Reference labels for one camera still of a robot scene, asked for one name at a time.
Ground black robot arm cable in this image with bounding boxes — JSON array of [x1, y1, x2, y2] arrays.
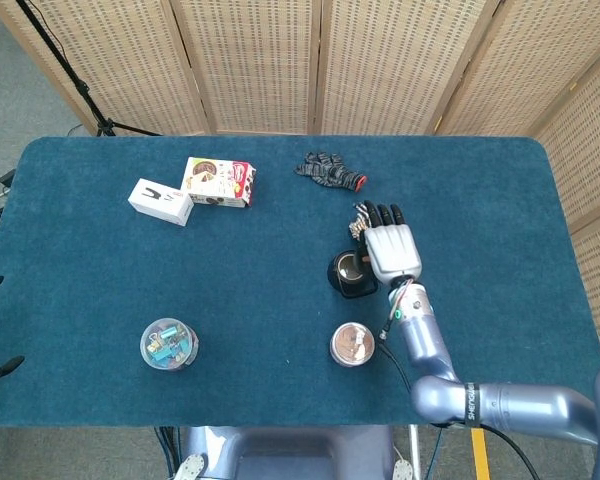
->
[[378, 327, 546, 480]]

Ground yellow floor tape strip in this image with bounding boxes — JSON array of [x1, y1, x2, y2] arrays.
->
[[470, 427, 492, 480]]

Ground white cardboard box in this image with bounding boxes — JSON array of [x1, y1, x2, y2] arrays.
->
[[127, 178, 195, 228]]

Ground beige braided rope bundle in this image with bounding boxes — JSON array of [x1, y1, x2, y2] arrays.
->
[[348, 202, 376, 242]]

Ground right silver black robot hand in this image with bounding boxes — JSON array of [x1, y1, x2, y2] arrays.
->
[[354, 199, 424, 287]]

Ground clear jar of binder clips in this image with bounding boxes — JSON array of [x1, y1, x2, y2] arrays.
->
[[139, 316, 200, 371]]

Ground chocolate pie snack box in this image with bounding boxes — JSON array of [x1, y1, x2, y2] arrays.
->
[[180, 156, 258, 208]]

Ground blue-grey robot torso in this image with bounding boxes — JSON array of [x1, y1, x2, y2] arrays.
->
[[172, 425, 416, 480]]

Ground blue table mat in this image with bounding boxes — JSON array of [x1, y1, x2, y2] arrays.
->
[[0, 135, 600, 429]]

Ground round white container brown lid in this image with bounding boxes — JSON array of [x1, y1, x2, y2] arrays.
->
[[329, 322, 376, 369]]

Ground woven wicker folding screen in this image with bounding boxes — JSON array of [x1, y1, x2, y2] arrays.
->
[[0, 0, 600, 361]]

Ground black tripod stand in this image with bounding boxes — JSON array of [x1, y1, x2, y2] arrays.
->
[[14, 0, 161, 138]]

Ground dark cables under table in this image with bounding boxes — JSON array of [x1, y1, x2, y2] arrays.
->
[[152, 425, 182, 480]]

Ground black round container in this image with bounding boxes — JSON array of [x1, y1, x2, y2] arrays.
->
[[327, 249, 380, 300]]

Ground black grey work glove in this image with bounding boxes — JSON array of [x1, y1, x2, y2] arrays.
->
[[294, 151, 369, 193]]

